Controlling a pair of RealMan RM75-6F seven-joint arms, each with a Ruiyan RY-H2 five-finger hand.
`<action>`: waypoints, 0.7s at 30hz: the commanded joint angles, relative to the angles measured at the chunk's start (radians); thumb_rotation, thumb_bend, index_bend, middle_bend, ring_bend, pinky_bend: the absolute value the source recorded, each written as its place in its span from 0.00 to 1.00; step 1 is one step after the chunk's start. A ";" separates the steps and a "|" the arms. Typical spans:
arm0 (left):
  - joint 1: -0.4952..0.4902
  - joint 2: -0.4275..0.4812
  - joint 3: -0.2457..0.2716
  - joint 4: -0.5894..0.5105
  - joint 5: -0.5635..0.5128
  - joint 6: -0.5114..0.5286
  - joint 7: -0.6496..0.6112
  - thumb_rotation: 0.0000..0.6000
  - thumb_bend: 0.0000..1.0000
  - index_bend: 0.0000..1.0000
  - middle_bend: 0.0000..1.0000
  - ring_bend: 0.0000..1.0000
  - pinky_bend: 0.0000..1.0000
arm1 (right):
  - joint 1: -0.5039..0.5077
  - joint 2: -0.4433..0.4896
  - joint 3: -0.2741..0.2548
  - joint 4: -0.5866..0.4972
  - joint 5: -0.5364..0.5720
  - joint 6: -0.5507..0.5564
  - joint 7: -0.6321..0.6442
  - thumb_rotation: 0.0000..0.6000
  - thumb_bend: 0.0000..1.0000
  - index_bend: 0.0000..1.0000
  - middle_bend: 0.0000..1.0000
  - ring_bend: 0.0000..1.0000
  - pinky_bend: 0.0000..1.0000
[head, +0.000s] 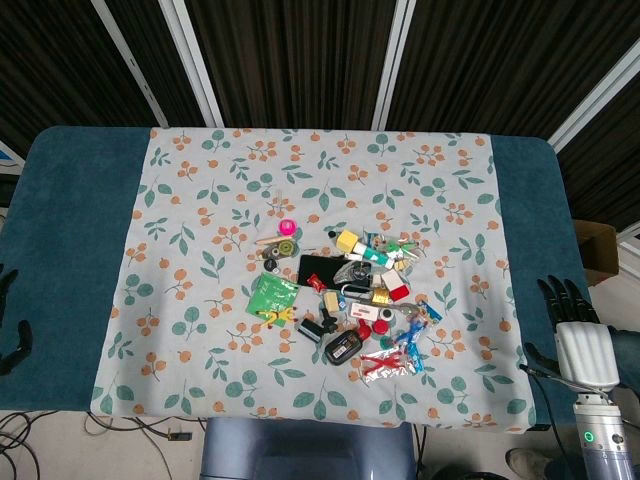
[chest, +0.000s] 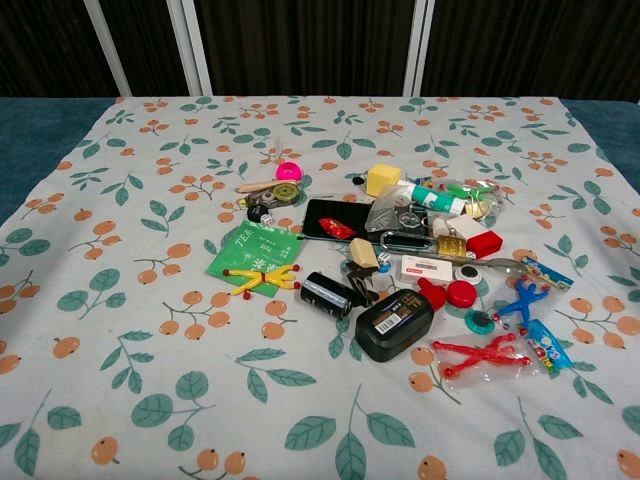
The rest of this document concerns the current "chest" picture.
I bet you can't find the black rectangular barcode box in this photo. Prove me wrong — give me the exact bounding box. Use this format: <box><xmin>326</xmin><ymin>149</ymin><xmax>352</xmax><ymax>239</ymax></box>
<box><xmin>354</xmin><ymin>288</ymin><xmax>436</xmax><ymax>363</ymax></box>

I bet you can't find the red candy wrapper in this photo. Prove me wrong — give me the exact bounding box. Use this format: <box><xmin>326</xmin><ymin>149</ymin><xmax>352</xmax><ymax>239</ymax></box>
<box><xmin>319</xmin><ymin>216</ymin><xmax>357</xmax><ymax>239</ymax></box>

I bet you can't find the black smartphone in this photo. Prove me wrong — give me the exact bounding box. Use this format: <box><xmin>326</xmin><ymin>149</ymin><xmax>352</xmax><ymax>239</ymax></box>
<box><xmin>301</xmin><ymin>198</ymin><xmax>387</xmax><ymax>243</ymax></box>

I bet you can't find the beige eraser block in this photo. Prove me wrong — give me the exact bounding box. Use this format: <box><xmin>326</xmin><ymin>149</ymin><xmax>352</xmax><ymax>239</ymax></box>
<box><xmin>348</xmin><ymin>237</ymin><xmax>380</xmax><ymax>272</ymax></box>

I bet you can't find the black cylinder capacitor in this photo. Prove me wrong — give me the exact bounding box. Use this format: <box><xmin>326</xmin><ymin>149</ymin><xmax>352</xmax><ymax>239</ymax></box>
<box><xmin>299</xmin><ymin>270</ymin><xmax>356</xmax><ymax>320</ymax></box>

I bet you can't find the correction tape dispenser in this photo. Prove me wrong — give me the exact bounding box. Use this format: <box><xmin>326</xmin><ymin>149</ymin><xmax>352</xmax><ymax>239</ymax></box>
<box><xmin>246</xmin><ymin>181</ymin><xmax>303</xmax><ymax>211</ymax></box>

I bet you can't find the green tea packet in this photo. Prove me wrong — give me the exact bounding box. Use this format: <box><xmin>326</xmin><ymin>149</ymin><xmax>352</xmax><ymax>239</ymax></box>
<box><xmin>205</xmin><ymin>220</ymin><xmax>302</xmax><ymax>299</ymax></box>

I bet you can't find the black binder clip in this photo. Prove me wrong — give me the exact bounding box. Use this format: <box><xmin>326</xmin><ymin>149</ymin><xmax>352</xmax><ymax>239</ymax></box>
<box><xmin>344</xmin><ymin>268</ymin><xmax>382</xmax><ymax>307</ymax></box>

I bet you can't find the silver foil packet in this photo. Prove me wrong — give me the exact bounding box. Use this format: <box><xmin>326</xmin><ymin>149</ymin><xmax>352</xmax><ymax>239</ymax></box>
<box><xmin>364</xmin><ymin>193</ymin><xmax>417</xmax><ymax>234</ymax></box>

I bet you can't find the yellow sticky man toy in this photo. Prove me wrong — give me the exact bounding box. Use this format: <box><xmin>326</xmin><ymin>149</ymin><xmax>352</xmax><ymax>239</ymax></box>
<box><xmin>222</xmin><ymin>264</ymin><xmax>302</xmax><ymax>302</ymax></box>

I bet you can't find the pink ball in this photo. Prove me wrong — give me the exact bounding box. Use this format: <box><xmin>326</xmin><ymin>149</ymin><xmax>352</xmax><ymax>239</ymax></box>
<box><xmin>275</xmin><ymin>161</ymin><xmax>305</xmax><ymax>182</ymax></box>

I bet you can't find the wooden pencil stub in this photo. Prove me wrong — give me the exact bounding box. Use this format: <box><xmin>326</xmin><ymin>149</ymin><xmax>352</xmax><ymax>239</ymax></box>
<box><xmin>235</xmin><ymin>180</ymin><xmax>280</xmax><ymax>195</ymax></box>

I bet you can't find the silver carabiner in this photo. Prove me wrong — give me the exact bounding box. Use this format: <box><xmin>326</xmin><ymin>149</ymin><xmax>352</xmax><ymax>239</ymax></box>
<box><xmin>379</xmin><ymin>230</ymin><xmax>442</xmax><ymax>252</ymax></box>

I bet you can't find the yellow sponge cube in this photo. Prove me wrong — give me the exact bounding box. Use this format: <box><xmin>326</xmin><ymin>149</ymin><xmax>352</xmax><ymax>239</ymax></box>
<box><xmin>366</xmin><ymin>163</ymin><xmax>403</xmax><ymax>197</ymax></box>

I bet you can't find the metal hex nut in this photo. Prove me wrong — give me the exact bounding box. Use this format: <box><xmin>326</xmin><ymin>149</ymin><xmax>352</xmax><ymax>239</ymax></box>
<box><xmin>397</xmin><ymin>211</ymin><xmax>427</xmax><ymax>232</ymax></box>

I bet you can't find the white box red label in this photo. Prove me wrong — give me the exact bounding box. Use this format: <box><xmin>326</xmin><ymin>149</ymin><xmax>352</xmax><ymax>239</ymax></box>
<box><xmin>396</xmin><ymin>254</ymin><xmax>454</xmax><ymax>285</ymax></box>

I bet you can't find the green white tube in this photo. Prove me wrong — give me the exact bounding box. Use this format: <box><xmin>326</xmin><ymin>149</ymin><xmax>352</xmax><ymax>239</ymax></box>
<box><xmin>398</xmin><ymin>181</ymin><xmax>465</xmax><ymax>212</ymax></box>

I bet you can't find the red plastic stopper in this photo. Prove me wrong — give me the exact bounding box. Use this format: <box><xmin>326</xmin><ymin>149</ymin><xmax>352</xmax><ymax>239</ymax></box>
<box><xmin>416</xmin><ymin>276</ymin><xmax>450</xmax><ymax>312</ymax></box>

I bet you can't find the brass padlock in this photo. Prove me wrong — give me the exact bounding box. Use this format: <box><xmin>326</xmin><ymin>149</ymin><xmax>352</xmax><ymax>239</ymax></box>
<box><xmin>437</xmin><ymin>233</ymin><xmax>475</xmax><ymax>260</ymax></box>

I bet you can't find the white eraser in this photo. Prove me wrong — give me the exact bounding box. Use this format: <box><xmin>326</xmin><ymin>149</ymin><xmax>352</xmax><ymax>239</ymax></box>
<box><xmin>431</xmin><ymin>213</ymin><xmax>489</xmax><ymax>240</ymax></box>

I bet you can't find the large googly eye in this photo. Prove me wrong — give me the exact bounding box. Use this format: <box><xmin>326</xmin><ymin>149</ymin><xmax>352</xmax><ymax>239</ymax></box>
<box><xmin>453</xmin><ymin>264</ymin><xmax>484</xmax><ymax>287</ymax></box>

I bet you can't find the clear bag of trinkets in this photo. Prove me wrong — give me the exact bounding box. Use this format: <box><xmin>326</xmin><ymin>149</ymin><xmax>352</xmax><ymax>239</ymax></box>
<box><xmin>428</xmin><ymin>176</ymin><xmax>503</xmax><ymax>222</ymax></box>

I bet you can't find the red small box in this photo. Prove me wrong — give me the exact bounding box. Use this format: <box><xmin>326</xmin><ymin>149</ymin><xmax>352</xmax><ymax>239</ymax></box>
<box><xmin>466</xmin><ymin>230</ymin><xmax>503</xmax><ymax>257</ymax></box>

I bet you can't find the teal round magnet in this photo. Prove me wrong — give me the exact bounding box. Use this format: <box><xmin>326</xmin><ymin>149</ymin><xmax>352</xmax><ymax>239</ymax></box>
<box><xmin>463</xmin><ymin>309</ymin><xmax>497</xmax><ymax>336</ymax></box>

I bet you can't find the red sticky man packet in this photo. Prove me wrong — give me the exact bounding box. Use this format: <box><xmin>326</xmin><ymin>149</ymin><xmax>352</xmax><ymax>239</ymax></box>
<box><xmin>431</xmin><ymin>319</ymin><xmax>575</xmax><ymax>390</ymax></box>

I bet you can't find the floral leaf print tablecloth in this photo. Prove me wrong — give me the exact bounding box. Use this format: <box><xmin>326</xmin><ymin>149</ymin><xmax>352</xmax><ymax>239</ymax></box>
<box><xmin>0</xmin><ymin>94</ymin><xmax>640</xmax><ymax>480</ymax></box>

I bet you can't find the blue sticky man packet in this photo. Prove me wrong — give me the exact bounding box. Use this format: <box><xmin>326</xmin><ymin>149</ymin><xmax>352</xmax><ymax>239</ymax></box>
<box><xmin>493</xmin><ymin>256</ymin><xmax>575</xmax><ymax>332</ymax></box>

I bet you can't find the white double frame post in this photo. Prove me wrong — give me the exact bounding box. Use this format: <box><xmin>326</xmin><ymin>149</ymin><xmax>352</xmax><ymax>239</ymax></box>
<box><xmin>166</xmin><ymin>0</ymin><xmax>214</xmax><ymax>97</ymax></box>
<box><xmin>401</xmin><ymin>0</ymin><xmax>436</xmax><ymax>98</ymax></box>

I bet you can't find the white single frame post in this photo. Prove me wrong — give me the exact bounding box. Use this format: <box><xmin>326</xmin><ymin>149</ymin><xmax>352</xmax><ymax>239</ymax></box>
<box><xmin>82</xmin><ymin>0</ymin><xmax>133</xmax><ymax>97</ymax></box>

